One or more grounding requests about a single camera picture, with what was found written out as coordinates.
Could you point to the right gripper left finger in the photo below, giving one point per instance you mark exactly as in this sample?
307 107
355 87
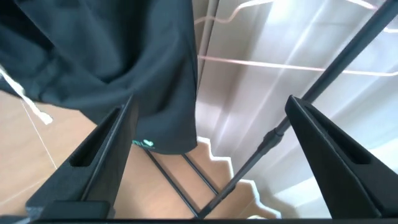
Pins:
71 186

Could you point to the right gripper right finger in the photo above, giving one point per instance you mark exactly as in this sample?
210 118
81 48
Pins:
342 186

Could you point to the black shorts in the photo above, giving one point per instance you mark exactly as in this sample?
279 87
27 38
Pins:
109 46

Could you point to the black clothes rack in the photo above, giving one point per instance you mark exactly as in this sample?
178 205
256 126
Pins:
335 65

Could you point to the pink clothes hanger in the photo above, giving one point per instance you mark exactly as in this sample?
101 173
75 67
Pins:
264 64

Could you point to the white curtain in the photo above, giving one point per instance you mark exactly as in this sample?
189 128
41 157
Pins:
248 102

